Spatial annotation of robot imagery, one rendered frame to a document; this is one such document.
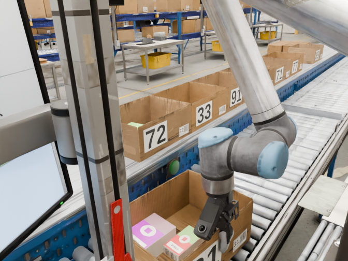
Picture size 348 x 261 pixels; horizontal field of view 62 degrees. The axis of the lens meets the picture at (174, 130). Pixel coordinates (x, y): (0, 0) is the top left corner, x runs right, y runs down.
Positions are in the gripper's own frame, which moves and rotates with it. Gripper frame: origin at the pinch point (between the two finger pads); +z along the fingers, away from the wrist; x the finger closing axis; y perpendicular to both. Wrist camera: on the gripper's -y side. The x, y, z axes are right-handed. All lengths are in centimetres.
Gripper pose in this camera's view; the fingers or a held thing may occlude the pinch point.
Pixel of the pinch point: (218, 249)
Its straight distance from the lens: 94.8
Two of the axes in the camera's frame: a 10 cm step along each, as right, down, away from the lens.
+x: -7.8, -1.3, 6.1
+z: 1.1, 9.4, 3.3
